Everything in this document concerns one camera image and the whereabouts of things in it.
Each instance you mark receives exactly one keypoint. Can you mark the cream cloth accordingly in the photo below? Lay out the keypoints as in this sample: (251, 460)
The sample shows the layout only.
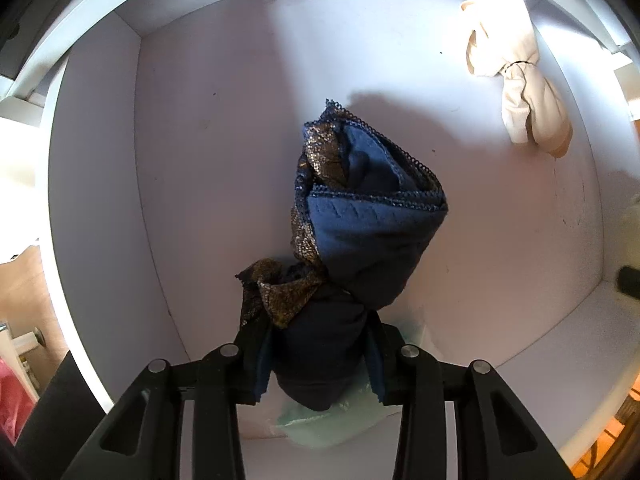
(500, 35)

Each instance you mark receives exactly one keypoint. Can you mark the white desk drawer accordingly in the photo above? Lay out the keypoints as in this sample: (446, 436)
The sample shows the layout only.
(210, 160)

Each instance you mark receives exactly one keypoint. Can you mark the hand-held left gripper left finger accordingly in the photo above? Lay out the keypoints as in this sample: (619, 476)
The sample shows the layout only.
(247, 370)

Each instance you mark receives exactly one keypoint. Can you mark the red ruffled cloth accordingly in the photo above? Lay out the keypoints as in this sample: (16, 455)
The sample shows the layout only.
(15, 400)

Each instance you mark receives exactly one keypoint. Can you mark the light green cloth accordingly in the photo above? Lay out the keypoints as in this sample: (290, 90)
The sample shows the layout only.
(330, 425)

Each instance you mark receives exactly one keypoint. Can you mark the pale yellow cloth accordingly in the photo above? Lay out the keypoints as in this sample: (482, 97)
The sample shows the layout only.
(631, 230)

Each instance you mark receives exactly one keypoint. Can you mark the dark blue lace garment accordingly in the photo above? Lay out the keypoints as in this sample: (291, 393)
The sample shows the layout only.
(360, 240)

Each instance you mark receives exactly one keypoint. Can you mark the white metal chair frame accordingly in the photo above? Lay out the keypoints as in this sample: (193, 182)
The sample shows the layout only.
(27, 342)

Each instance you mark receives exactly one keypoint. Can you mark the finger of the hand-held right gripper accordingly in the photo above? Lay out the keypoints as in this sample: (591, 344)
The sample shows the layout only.
(630, 284)

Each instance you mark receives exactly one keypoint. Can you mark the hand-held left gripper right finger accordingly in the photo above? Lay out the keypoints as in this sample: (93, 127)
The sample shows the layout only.
(377, 360)

